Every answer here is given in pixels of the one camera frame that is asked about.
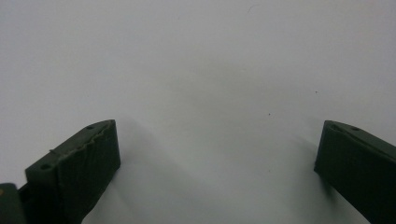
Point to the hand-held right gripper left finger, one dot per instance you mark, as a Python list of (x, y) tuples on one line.
[(84, 168)]

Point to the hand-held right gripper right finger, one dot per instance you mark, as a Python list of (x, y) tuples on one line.
[(358, 165)]

